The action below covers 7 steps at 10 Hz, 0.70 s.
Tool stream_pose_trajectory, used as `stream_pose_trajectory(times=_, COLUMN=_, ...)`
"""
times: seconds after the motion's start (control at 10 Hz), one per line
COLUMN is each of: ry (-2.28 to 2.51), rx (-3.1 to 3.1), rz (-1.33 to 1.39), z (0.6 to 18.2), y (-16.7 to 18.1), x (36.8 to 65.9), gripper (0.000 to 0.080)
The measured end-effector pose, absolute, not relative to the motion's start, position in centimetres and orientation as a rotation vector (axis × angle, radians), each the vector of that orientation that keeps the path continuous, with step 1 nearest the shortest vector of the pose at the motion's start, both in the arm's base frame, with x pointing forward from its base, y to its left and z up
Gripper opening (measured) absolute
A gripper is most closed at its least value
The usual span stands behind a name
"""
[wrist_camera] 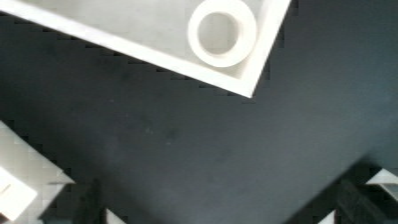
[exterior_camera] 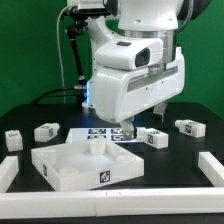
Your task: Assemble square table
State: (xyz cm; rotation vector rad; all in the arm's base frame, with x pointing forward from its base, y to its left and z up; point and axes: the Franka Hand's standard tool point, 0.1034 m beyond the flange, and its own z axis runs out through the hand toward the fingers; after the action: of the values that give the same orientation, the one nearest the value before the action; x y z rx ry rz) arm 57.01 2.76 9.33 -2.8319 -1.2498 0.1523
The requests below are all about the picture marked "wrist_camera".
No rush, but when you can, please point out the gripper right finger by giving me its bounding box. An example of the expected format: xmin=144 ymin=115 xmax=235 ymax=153
xmin=286 ymin=163 xmax=398 ymax=224

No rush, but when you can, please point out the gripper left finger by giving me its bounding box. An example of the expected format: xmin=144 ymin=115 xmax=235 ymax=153
xmin=39 ymin=180 xmax=126 ymax=224

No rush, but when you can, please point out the white square table top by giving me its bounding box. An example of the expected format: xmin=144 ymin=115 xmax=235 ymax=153
xmin=0 ymin=0 xmax=292 ymax=97

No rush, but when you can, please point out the white fence left wall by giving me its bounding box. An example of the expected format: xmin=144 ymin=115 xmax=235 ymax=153
xmin=0 ymin=121 xmax=75 ymax=224

